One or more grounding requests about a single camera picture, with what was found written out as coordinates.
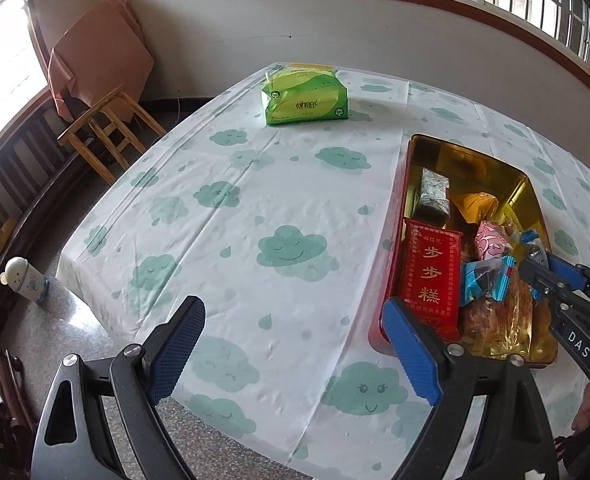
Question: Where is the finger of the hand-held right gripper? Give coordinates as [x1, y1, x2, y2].
[518, 259, 572, 307]
[545, 252, 586, 291]

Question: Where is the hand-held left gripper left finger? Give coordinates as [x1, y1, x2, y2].
[32, 296, 207, 480]

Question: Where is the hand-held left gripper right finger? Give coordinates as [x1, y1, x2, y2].
[382, 296, 558, 480]

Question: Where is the blue-wrapped candy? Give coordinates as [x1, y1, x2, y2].
[518, 229, 548, 263]
[462, 256, 516, 306]

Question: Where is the yellow-edged clear snack packet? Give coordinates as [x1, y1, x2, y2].
[498, 212, 526, 242]

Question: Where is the clear packet of orange snacks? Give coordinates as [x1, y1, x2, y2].
[460, 270, 533, 358]

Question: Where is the pink snack packet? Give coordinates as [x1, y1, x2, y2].
[475, 220, 515, 261]

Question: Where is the red snack packet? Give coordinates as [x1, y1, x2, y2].
[395, 218, 463, 342]

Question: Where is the orange snack packet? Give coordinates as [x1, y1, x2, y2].
[450, 192, 499, 226]

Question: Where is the red tin box gold interior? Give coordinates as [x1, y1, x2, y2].
[368, 134, 558, 367]

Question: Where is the clear-wrapped snack bar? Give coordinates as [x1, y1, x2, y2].
[415, 168, 452, 227]

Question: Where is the person's sandalled foot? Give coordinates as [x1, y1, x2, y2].
[555, 385, 590, 473]

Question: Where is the white bear-top bottle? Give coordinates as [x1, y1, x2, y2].
[0, 256, 50, 307]

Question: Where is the dark wooden armchair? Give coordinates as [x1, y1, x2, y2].
[0, 345, 38, 466]

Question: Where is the cloud-print tablecloth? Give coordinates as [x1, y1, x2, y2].
[55, 62, 590, 466]

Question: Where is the yellow object on bench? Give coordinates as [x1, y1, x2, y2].
[0, 217, 16, 256]

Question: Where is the dark wooden bench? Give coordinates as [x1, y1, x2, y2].
[0, 92, 83, 261]

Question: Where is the light wooden stool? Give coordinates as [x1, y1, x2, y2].
[56, 85, 167, 186]

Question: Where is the green snack packet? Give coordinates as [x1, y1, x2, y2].
[261, 66, 350, 127]

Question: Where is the pink cloth covered table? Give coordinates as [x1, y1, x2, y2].
[47, 0, 156, 122]

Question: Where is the bright side window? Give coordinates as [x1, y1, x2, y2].
[0, 0, 50, 161]

